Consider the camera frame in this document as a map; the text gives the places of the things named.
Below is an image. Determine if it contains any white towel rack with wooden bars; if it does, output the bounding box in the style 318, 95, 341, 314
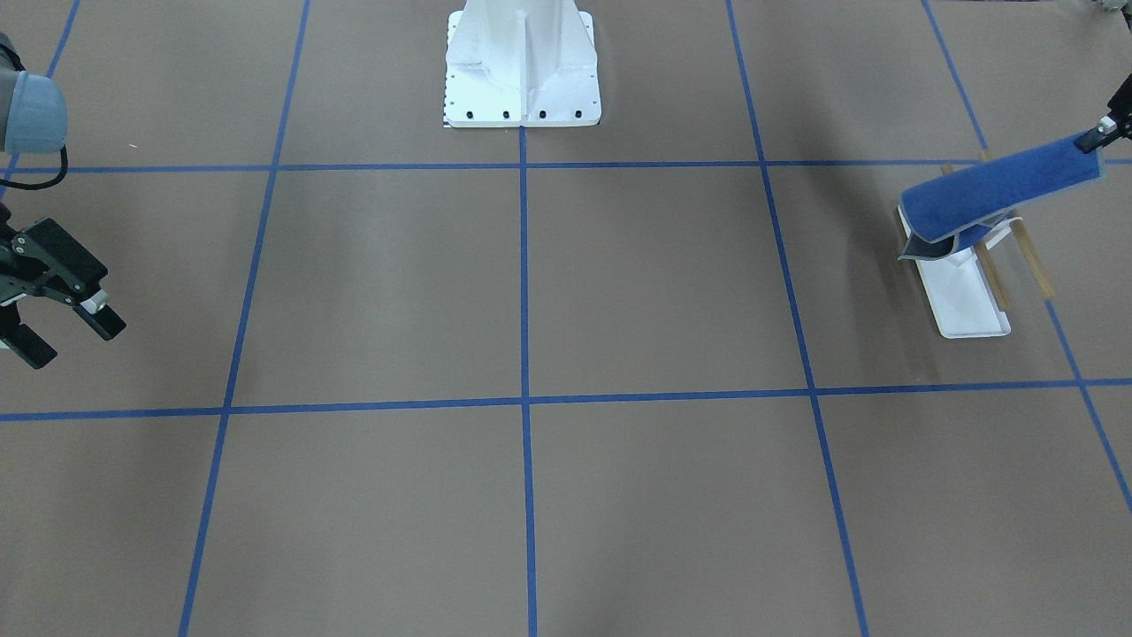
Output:
897, 198, 1017, 339

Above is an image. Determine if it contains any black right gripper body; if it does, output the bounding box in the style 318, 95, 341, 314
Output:
1, 205, 109, 311

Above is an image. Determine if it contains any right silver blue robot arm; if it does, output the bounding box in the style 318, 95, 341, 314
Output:
1, 35, 126, 370

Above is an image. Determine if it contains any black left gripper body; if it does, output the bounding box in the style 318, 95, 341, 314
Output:
1106, 75, 1132, 134

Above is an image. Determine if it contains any blue towel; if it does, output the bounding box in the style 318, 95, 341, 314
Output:
899, 134, 1105, 261

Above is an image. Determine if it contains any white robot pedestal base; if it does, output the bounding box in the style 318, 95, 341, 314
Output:
441, 1, 602, 128

